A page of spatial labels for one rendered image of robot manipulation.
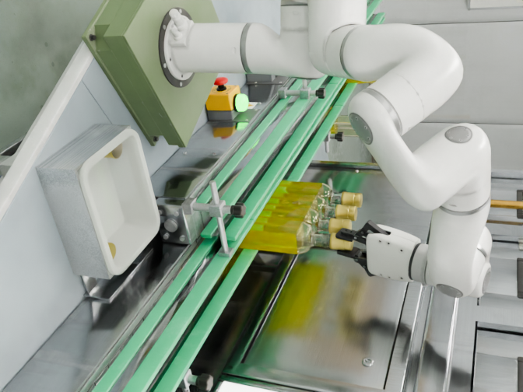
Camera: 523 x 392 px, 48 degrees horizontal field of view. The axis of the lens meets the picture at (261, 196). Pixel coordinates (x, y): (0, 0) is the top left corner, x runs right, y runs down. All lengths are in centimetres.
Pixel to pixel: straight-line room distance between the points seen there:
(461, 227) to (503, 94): 639
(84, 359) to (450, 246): 61
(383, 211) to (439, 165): 82
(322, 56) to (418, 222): 74
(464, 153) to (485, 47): 631
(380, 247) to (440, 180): 38
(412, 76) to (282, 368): 61
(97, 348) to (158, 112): 47
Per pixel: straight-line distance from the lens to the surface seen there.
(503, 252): 153
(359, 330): 123
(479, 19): 707
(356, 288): 133
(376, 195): 172
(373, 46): 89
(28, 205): 102
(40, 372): 104
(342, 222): 129
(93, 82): 114
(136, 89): 116
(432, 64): 86
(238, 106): 149
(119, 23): 110
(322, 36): 98
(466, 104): 739
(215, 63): 114
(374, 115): 81
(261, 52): 110
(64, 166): 99
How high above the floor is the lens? 144
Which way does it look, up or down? 21 degrees down
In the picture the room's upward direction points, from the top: 94 degrees clockwise
